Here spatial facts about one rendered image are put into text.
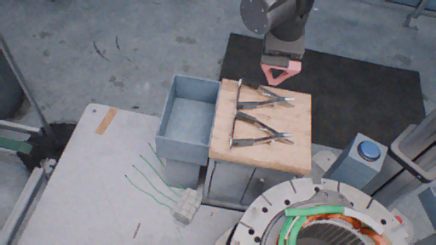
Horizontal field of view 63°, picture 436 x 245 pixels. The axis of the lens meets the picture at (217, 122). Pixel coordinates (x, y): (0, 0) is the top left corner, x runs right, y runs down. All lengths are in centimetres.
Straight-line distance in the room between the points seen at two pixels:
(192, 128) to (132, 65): 149
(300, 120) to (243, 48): 166
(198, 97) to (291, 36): 31
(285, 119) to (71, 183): 57
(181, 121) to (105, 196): 30
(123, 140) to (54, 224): 27
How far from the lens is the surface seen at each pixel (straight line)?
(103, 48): 239
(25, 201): 112
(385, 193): 114
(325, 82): 237
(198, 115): 83
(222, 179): 81
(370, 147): 82
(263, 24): 52
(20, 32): 261
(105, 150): 103
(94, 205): 97
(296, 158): 72
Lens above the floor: 166
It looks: 56 degrees down
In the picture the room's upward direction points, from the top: 11 degrees clockwise
